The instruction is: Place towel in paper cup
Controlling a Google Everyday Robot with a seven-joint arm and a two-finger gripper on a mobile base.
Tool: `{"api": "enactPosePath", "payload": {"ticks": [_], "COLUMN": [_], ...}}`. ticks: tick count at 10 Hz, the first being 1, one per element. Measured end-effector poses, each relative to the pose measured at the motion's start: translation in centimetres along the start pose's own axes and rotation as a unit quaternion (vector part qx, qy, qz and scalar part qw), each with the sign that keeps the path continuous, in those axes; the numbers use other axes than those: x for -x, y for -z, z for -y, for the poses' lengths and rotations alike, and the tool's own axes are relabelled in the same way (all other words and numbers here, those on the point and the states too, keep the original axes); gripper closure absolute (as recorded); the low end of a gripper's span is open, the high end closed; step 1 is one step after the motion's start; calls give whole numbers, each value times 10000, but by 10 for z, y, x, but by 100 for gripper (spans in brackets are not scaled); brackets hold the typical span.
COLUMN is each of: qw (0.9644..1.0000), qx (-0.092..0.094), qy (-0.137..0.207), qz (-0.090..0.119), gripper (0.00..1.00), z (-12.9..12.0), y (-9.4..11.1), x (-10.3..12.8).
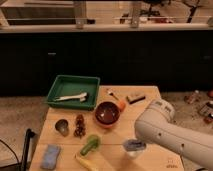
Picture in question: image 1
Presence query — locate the brown pinecone-like object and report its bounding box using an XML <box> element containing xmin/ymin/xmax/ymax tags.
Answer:
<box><xmin>74</xmin><ymin>115</ymin><xmax>86</xmax><ymax>138</ymax></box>

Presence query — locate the white bone-shaped toy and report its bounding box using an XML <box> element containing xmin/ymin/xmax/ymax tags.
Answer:
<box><xmin>53</xmin><ymin>92</ymin><xmax>88</xmax><ymax>102</ymax></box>

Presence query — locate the small metal cup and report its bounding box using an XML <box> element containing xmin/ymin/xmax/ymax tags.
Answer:
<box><xmin>55</xmin><ymin>119</ymin><xmax>69</xmax><ymax>136</ymax></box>

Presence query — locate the black and tan brush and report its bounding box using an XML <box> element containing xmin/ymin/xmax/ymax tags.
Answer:
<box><xmin>126</xmin><ymin>95</ymin><xmax>146</xmax><ymax>104</ymax></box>

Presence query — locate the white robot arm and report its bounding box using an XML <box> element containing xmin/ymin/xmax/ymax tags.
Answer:
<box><xmin>134</xmin><ymin>99</ymin><xmax>213</xmax><ymax>171</ymax></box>

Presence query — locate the green toy vegetable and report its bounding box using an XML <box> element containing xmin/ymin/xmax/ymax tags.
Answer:
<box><xmin>80</xmin><ymin>134</ymin><xmax>101</xmax><ymax>156</ymax></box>

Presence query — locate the green plastic tray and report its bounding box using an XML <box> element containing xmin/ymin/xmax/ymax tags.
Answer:
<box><xmin>46</xmin><ymin>75</ymin><xmax>100</xmax><ymax>110</ymax></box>

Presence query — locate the brown wooden bowl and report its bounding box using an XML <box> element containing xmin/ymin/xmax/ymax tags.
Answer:
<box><xmin>94</xmin><ymin>101</ymin><xmax>120</xmax><ymax>129</ymax></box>

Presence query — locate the orange small object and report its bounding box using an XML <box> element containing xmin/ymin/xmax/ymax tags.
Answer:
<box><xmin>117</xmin><ymin>100</ymin><xmax>126</xmax><ymax>112</ymax></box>

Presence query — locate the yellow toy banana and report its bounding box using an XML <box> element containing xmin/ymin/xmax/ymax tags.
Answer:
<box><xmin>75</xmin><ymin>154</ymin><xmax>99</xmax><ymax>171</ymax></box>

